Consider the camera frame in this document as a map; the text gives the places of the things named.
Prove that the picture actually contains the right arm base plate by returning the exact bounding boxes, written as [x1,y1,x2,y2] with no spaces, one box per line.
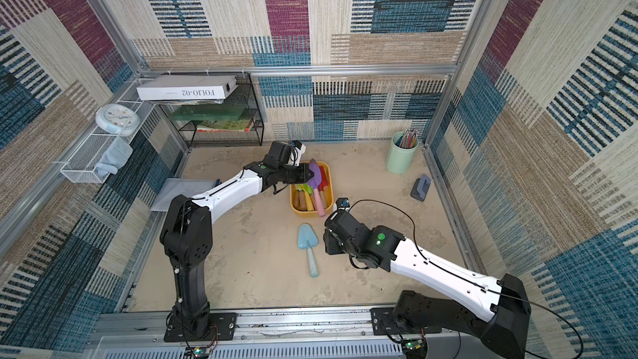
[369,307,443,337]

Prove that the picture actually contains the green shovel orange handle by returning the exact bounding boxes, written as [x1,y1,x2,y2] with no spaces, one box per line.
[297,184,314,211]

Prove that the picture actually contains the red shovel wooden handle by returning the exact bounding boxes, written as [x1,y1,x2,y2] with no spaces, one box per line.
[319,166,330,209]

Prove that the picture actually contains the purple shovel pink handle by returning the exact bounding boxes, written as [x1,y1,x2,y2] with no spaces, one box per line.
[308,159,326,217]

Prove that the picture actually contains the green book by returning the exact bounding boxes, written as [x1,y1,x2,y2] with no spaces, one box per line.
[169,104,246,121]

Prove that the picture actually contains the green shovel wooden handle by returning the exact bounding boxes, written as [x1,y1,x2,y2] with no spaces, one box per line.
[292,190,307,211]

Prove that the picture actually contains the light blue cloth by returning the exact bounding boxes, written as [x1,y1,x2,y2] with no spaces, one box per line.
[96,137,133,178]

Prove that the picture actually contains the mint green pencil cup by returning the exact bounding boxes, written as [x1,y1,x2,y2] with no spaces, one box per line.
[385,132,418,175]

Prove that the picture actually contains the white folio box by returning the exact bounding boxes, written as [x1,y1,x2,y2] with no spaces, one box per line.
[137,75,237,101]

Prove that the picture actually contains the black wire mesh shelf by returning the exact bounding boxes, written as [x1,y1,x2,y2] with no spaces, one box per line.
[159,73,264,150]

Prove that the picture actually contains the coloured pencils in cup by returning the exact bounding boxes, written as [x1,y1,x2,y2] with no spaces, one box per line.
[395,129,418,150]

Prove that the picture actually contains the colourful picture book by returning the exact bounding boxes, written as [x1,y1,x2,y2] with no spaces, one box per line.
[196,118,254,132]

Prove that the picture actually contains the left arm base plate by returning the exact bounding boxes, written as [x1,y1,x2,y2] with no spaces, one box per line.
[164,311,238,342]

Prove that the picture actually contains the light blue shovel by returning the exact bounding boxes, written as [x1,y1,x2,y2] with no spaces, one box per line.
[297,224,319,278]

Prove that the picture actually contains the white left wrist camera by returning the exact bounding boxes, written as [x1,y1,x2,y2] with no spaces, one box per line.
[288,141,306,166]

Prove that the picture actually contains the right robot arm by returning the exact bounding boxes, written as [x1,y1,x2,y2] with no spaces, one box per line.
[324,209,531,358]

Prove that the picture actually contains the white wire basket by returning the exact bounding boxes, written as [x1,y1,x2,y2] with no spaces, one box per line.
[61,100,153,184]

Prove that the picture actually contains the yellow plastic storage box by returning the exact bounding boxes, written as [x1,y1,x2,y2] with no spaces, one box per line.
[290,161,337,218]

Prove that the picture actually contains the white round clock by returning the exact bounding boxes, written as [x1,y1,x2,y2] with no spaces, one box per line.
[95,104,141,137]

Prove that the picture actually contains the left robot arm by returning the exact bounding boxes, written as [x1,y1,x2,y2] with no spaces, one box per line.
[159,141,315,342]

